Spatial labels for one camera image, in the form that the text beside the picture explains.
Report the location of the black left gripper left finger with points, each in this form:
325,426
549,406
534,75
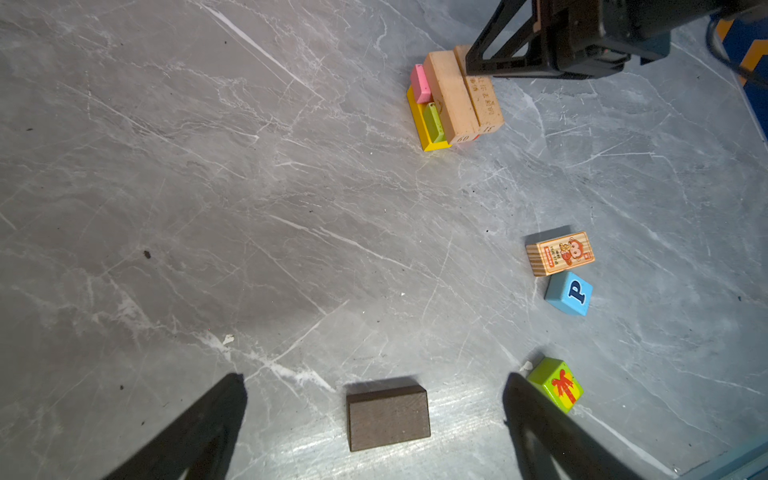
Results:
199,444

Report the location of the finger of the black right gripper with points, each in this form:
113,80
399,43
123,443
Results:
510,45

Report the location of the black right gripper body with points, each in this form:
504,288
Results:
593,39

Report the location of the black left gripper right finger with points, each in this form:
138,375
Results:
546,440

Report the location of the engraved long wood block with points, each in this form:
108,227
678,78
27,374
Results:
482,95

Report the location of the plain long wood block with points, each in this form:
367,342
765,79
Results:
450,96

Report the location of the pink wood block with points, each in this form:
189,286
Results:
420,87

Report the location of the lime green long block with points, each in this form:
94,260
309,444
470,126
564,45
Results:
433,123

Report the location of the yellow wood block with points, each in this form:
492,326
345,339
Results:
417,114

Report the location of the blue letter P cube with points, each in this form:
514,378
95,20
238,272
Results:
569,293

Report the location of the dark brown wood block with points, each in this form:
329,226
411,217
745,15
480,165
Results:
387,417

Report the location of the monkey picture wood block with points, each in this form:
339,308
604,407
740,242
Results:
560,254

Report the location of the green cube red figure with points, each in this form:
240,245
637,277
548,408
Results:
554,379

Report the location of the aluminium front rail frame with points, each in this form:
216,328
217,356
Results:
749,461

